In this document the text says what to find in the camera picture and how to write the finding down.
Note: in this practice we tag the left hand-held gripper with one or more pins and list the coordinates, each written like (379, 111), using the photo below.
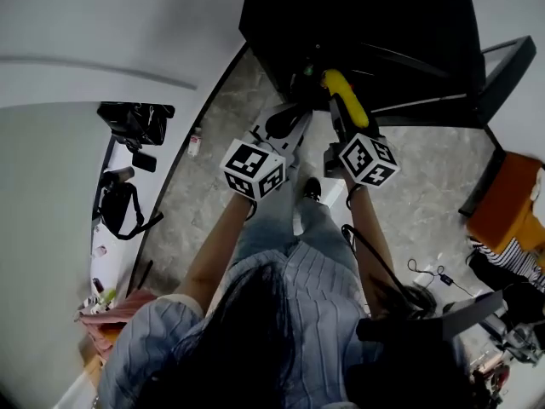
(251, 168)

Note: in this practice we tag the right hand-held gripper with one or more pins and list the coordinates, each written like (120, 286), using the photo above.
(366, 160)

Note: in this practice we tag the yellow toy fruit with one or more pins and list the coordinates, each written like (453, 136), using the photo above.
(347, 96)

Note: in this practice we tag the black mini fridge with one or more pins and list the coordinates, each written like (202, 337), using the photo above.
(383, 15)

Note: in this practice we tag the person's left forearm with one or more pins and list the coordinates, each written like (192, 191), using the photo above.
(213, 249)

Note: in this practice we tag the person's right forearm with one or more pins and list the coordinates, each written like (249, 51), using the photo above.
(366, 220)

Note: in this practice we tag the person's black shoe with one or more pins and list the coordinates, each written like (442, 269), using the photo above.
(313, 188)

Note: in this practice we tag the person's blue jeans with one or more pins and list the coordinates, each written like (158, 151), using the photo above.
(315, 228)

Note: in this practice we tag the small red white carton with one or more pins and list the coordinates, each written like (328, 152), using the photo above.
(195, 145)

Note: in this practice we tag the black phone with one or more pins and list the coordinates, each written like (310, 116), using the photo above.
(144, 162)

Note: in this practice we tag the black glossy bag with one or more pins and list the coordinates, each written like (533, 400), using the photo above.
(140, 122)

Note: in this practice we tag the person's blue ribbed top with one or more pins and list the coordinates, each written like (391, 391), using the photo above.
(323, 292)

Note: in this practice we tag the orange sofa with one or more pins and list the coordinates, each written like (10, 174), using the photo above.
(502, 203)

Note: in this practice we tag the black white striped cloth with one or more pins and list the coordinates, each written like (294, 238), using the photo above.
(517, 258)

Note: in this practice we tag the black garment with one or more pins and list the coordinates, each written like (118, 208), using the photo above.
(498, 279)

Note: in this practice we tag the small pink cup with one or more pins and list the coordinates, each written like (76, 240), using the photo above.
(100, 251)

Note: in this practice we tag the small green container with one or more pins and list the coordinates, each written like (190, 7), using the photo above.
(107, 295)

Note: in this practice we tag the pink cloth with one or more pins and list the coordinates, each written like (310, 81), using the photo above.
(119, 313)

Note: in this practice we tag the grey metal machine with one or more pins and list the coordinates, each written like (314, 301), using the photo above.
(515, 339)

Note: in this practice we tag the black metal frame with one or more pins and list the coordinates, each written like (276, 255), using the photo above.
(481, 186)

